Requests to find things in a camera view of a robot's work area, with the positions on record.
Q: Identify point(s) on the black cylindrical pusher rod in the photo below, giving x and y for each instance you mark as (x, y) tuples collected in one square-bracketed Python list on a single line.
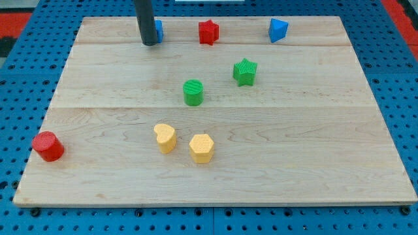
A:
[(146, 22)]

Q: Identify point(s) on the red star block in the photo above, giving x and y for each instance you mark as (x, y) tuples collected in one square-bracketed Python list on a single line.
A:
[(208, 32)]

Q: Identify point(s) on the green star block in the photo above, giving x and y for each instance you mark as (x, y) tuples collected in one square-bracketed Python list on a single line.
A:
[(244, 72)]

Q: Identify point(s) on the blue cube block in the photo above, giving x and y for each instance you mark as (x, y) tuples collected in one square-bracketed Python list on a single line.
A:
[(159, 30)]

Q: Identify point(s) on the green cylinder block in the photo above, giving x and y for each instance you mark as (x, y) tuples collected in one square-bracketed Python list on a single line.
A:
[(193, 92)]

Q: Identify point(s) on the yellow heart block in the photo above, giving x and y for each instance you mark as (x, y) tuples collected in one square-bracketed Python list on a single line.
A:
[(165, 137)]

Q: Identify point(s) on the blue triangle block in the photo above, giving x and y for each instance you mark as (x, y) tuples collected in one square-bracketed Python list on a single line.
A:
[(277, 30)]

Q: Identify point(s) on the yellow hexagon block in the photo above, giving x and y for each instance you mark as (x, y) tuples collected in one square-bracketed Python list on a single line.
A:
[(201, 148)]

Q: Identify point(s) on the red cylinder block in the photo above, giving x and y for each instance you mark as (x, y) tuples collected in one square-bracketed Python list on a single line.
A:
[(48, 146)]

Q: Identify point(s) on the wooden board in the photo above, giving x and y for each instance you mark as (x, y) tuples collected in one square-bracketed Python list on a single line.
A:
[(307, 133)]

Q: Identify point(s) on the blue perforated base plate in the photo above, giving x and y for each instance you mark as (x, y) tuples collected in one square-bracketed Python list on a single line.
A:
[(32, 69)]

